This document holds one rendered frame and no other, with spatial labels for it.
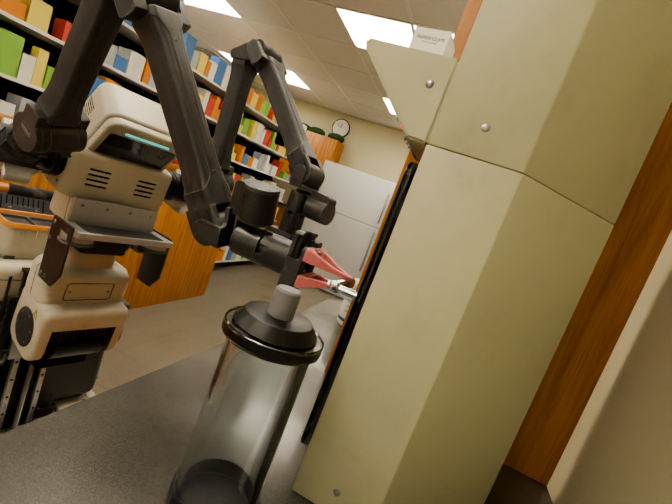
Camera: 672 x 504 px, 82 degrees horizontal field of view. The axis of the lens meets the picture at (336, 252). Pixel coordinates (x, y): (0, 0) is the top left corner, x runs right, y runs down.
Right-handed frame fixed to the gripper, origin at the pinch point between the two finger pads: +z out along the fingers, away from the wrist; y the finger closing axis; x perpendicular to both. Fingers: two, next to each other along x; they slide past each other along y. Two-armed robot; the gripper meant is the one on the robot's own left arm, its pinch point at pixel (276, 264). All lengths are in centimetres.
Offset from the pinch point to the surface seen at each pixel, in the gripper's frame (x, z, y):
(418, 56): -46, -40, 28
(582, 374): -9, -7, 70
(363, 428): -46, 4, 38
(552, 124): -45, -37, 44
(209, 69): 206, -89, -212
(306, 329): -56, -8, 30
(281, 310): -57, -9, 27
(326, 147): 477, -89, -194
